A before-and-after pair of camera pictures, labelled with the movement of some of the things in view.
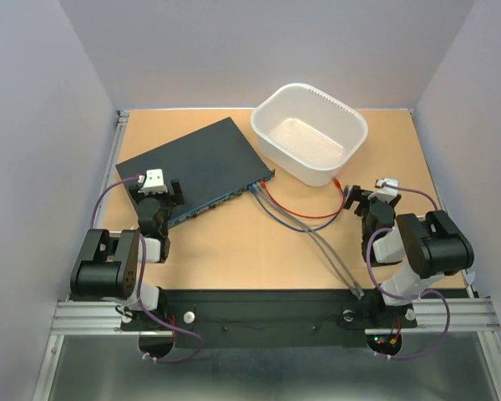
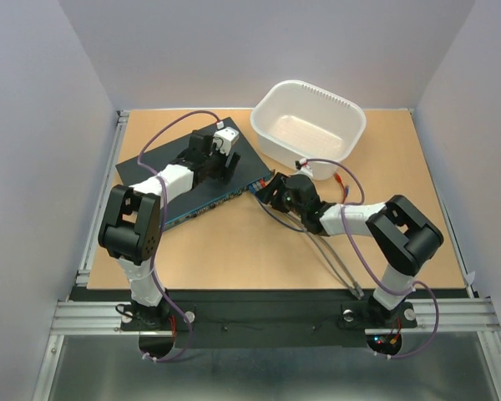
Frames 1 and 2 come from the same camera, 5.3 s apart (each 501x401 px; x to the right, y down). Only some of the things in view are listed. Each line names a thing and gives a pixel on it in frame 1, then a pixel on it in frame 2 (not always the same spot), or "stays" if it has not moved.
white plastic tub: [306, 134] stays
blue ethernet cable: [252, 190] stays
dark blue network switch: [210, 165] stays
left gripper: [170, 201] -> [224, 174]
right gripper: [356, 193] -> [278, 181]
